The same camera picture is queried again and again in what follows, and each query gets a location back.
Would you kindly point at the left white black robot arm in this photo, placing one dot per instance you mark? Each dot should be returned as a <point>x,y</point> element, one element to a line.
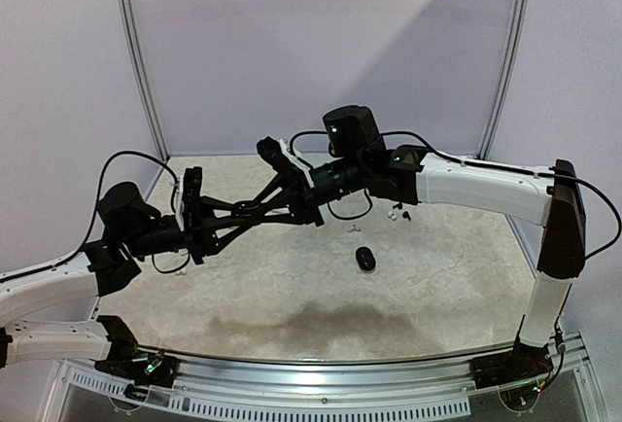
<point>134,230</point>

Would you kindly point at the left aluminium corner post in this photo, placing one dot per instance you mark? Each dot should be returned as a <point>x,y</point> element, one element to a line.
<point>137,60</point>

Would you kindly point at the aluminium front rail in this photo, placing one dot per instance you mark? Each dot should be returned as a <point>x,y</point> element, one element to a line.
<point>441,388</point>

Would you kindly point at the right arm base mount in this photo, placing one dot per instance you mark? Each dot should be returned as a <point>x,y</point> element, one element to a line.
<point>521,362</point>

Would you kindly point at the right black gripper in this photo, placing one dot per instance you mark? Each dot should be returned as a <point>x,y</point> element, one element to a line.
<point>301,189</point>

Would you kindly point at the black charging case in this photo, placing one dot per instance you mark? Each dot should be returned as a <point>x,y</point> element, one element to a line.
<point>365,259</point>
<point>245,206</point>

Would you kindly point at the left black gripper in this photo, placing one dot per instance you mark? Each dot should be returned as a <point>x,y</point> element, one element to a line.
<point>198,234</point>

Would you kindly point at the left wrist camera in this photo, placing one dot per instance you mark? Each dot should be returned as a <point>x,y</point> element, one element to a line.
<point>187,197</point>

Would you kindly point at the right aluminium corner post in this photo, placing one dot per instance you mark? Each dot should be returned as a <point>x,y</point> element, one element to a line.
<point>509,56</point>

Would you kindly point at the aluminium corner post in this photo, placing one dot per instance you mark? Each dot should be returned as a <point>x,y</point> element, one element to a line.
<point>509,56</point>
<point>137,60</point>

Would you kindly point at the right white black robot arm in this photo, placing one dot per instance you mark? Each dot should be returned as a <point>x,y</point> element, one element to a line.
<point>545,197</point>

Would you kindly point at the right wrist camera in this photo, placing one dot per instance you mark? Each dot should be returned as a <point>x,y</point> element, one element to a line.
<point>277,155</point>

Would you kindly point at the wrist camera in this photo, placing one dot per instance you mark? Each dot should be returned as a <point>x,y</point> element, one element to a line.
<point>277,155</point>
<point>187,197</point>

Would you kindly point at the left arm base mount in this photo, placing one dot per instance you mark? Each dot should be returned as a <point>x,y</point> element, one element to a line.
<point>136,368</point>

